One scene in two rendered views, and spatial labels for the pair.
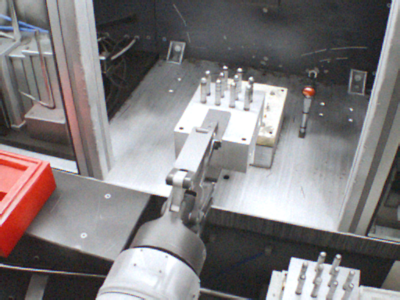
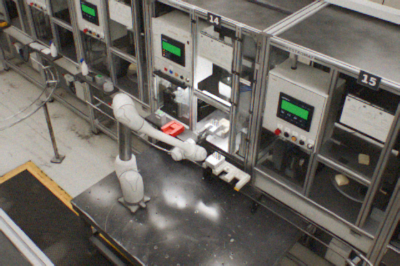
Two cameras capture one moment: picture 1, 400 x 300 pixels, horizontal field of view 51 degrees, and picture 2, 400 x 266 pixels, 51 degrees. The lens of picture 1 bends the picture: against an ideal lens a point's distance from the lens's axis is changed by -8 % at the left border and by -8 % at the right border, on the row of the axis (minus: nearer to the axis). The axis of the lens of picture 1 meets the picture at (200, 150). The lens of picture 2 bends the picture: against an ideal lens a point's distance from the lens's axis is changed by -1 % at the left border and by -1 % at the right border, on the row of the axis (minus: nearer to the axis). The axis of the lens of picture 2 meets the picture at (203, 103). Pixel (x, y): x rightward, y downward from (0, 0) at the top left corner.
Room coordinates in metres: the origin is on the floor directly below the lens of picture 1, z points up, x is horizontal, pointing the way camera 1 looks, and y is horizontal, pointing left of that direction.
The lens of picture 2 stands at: (-2.01, -1.03, 3.23)
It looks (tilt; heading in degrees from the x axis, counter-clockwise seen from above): 36 degrees down; 23
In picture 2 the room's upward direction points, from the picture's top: 1 degrees clockwise
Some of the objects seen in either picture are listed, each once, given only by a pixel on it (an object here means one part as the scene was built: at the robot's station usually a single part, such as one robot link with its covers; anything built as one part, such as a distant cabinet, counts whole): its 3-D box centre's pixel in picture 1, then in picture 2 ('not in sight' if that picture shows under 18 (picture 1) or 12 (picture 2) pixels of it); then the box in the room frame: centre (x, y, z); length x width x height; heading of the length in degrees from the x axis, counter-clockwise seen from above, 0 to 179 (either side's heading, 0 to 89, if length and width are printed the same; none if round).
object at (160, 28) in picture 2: not in sight; (181, 47); (0.68, 0.34, 1.60); 0.42 x 0.29 x 0.46; 73
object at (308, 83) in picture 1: (305, 110); not in sight; (0.63, -0.19, 0.96); 0.03 x 0.03 x 0.12; 73
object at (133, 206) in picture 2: not in sight; (135, 199); (-0.19, 0.31, 0.71); 0.22 x 0.18 x 0.06; 73
